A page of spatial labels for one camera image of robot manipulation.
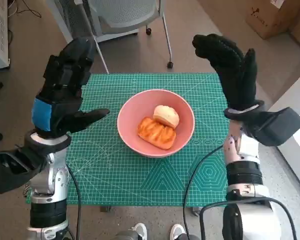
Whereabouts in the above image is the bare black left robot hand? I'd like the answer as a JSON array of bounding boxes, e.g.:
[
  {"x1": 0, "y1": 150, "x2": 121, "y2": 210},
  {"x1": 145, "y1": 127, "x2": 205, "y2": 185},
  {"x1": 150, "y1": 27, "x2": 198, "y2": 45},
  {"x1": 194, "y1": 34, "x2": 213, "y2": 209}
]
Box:
[{"x1": 31, "y1": 36, "x2": 111, "y2": 138}]

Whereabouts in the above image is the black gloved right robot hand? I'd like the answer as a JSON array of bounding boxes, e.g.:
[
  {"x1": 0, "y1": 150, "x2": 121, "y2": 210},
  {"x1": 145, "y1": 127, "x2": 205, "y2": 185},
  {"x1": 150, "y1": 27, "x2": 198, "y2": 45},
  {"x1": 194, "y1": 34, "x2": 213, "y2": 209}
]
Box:
[{"x1": 191, "y1": 33, "x2": 258, "y2": 111}]

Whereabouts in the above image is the pink bowl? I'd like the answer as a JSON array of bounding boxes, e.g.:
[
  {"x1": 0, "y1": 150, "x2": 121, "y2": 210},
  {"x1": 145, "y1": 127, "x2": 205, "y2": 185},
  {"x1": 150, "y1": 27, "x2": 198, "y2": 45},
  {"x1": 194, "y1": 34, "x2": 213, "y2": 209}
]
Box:
[{"x1": 116, "y1": 89, "x2": 196, "y2": 158}]

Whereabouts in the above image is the pale round toy bread roll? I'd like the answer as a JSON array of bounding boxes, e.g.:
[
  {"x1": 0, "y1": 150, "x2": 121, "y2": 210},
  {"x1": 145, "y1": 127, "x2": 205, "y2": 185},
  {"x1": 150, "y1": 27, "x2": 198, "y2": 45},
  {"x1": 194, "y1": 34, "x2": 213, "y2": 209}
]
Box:
[{"x1": 152, "y1": 104, "x2": 180, "y2": 130}]

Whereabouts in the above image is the orange braided toy bread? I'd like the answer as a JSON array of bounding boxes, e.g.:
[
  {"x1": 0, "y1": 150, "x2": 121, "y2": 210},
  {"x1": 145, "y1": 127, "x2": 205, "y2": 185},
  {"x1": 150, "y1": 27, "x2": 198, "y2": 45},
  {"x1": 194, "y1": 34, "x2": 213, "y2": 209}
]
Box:
[{"x1": 136, "y1": 116, "x2": 177, "y2": 150}]

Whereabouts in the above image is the printed cardboard box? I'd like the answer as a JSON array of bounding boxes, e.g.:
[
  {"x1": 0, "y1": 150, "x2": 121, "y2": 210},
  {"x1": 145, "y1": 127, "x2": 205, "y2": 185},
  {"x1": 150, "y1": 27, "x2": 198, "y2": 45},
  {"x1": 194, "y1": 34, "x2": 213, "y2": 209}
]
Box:
[{"x1": 244, "y1": 0, "x2": 300, "y2": 40}]

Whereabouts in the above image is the white desk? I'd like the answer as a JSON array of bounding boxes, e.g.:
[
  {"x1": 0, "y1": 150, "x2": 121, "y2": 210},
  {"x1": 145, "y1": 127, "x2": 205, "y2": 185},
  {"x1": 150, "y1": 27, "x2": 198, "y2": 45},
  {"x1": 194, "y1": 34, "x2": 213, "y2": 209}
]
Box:
[{"x1": 267, "y1": 74, "x2": 300, "y2": 198}]

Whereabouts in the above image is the green cutting mat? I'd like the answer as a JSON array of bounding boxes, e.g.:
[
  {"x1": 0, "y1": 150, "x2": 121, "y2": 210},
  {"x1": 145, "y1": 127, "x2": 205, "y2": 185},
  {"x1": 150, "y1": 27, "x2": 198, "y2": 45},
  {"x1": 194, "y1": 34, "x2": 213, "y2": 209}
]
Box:
[{"x1": 26, "y1": 72, "x2": 231, "y2": 207}]

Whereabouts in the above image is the grey mesh office chair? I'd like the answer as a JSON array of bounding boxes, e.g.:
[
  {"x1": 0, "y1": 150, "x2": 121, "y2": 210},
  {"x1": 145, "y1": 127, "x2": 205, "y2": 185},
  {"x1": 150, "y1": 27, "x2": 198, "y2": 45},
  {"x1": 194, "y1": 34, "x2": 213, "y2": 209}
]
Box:
[{"x1": 74, "y1": 0, "x2": 175, "y2": 74}]

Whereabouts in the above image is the white shoe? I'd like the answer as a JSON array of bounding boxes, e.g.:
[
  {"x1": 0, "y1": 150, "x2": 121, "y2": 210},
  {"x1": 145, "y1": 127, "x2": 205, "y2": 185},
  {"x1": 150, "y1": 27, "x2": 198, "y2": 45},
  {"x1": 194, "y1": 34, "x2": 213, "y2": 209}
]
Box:
[
  {"x1": 169, "y1": 223, "x2": 185, "y2": 240},
  {"x1": 131, "y1": 223, "x2": 148, "y2": 240}
]

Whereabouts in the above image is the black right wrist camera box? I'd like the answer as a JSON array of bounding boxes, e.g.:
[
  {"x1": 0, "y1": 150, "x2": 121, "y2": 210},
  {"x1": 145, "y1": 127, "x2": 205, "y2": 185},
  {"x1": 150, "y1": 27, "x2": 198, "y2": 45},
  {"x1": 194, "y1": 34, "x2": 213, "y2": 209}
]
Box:
[{"x1": 243, "y1": 106, "x2": 300, "y2": 147}]

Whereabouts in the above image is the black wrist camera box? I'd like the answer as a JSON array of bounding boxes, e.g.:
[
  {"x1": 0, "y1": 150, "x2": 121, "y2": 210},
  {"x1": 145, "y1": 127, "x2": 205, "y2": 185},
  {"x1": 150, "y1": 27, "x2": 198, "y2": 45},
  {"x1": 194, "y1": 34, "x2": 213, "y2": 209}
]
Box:
[
  {"x1": 0, "y1": 147, "x2": 49, "y2": 195},
  {"x1": 243, "y1": 106, "x2": 300, "y2": 147}
]

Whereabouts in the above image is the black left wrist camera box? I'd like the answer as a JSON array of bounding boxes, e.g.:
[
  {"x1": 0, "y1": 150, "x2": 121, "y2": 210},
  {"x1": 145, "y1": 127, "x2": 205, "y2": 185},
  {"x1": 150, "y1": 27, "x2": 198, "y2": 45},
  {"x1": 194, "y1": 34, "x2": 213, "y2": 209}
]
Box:
[{"x1": 0, "y1": 147, "x2": 49, "y2": 195}]

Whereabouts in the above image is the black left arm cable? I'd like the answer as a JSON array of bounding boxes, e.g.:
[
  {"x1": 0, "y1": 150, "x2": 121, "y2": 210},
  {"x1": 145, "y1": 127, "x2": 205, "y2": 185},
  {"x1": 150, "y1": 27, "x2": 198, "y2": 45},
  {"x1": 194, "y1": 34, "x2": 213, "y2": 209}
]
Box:
[{"x1": 65, "y1": 163, "x2": 82, "y2": 240}]

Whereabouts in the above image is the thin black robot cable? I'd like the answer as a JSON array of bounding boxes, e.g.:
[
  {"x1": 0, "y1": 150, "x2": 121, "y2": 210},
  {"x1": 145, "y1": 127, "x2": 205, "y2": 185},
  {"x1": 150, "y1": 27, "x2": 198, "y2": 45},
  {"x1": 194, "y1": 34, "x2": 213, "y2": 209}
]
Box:
[{"x1": 182, "y1": 144, "x2": 226, "y2": 240}]

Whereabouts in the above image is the looped black robot cable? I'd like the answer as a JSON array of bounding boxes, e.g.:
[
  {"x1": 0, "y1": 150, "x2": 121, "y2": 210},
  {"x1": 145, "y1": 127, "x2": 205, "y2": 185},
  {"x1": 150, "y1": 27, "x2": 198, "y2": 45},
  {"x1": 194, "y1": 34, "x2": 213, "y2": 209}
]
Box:
[{"x1": 198, "y1": 196, "x2": 298, "y2": 240}]

